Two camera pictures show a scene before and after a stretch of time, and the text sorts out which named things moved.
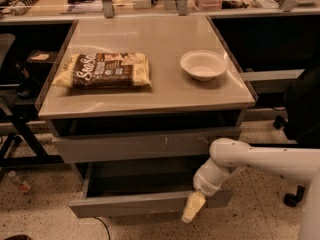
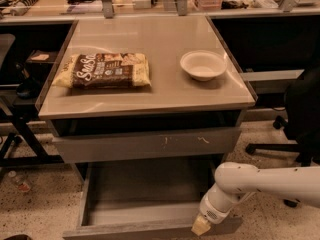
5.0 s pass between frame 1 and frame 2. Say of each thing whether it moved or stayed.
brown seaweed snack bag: stayed
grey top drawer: stayed
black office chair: stayed
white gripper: moved
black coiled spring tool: stayed
